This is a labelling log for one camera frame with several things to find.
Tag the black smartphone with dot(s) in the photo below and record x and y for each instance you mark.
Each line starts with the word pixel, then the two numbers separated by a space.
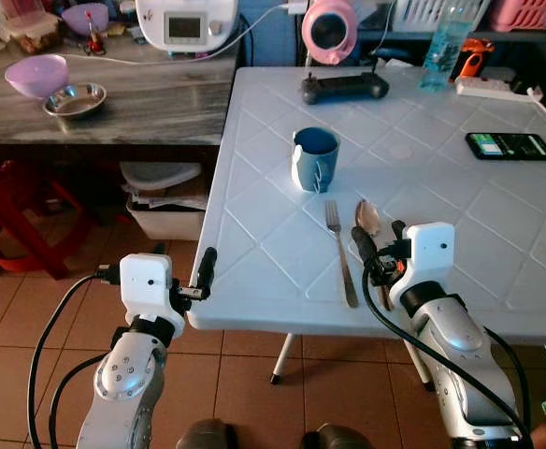
pixel 509 146

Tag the black remote controller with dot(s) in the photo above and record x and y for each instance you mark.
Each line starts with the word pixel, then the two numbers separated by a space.
pixel 343 88

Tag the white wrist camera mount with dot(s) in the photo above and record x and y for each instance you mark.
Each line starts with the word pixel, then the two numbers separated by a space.
pixel 430 257
pixel 147 285

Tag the white plastic basket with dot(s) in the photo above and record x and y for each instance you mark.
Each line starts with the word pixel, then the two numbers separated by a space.
pixel 423 14

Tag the steel spoon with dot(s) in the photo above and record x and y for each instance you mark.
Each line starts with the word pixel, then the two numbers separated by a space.
pixel 368 217

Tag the white plastic bin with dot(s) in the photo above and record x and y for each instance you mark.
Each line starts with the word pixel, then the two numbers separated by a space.
pixel 165 220

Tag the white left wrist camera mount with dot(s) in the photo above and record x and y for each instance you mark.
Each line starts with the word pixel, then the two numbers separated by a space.
pixel 147 285

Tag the blue mug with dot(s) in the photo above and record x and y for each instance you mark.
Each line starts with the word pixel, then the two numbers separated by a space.
pixel 312 161

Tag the dark robot foot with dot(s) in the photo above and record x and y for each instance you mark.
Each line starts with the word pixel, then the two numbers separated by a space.
pixel 208 435
pixel 337 438

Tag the steel fork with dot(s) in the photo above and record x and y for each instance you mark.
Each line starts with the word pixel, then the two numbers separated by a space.
pixel 338 253

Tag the small purple plastic bowl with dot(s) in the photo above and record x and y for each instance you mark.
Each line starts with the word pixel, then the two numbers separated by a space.
pixel 84 19

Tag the white power strip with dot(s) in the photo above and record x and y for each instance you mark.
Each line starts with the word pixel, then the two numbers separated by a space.
pixel 493 89

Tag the clear blue water bottle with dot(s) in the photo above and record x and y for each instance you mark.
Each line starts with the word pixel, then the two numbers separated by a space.
pixel 443 51

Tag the orange and black tool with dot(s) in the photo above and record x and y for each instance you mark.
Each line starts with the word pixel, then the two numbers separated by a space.
pixel 474 58

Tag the white kitchen appliance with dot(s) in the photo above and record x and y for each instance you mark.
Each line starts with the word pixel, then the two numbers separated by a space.
pixel 184 26

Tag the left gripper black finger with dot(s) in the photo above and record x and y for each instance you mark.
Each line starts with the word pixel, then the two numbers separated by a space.
pixel 207 267
pixel 159 250

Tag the pink jug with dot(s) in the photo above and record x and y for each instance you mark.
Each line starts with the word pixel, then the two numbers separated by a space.
pixel 329 33

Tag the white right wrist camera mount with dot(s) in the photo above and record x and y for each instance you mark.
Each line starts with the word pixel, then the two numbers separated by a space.
pixel 430 257

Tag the steel bowl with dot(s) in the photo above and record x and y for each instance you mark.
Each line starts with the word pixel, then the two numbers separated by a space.
pixel 75 101

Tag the dark left robot foot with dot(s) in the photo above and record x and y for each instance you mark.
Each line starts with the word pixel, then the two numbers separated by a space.
pixel 208 435

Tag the small red bottle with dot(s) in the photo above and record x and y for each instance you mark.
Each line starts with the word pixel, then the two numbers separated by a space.
pixel 93 39

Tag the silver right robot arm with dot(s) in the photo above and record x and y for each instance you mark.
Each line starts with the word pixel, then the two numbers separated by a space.
pixel 455 337

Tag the white plastic table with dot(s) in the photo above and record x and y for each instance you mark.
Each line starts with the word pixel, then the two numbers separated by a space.
pixel 460 234

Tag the grey marble counter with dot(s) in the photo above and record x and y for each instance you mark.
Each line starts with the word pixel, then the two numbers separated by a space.
pixel 133 103

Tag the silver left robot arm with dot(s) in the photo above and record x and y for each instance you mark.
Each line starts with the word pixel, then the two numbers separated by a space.
pixel 128 374

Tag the dark right robot foot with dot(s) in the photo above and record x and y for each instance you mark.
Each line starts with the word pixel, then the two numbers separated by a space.
pixel 337 438

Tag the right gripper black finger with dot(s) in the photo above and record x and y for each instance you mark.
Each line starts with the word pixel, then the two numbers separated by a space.
pixel 399 231
pixel 364 245

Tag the large purple plastic bowl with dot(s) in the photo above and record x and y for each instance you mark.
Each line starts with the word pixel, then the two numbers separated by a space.
pixel 35 77

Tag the pink plastic basket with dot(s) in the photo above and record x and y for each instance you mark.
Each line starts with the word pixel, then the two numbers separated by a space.
pixel 530 14

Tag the clear food container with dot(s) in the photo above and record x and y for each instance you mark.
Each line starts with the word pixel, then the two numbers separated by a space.
pixel 32 33

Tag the red plastic stool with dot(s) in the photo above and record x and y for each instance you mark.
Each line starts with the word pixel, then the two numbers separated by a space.
pixel 21 201

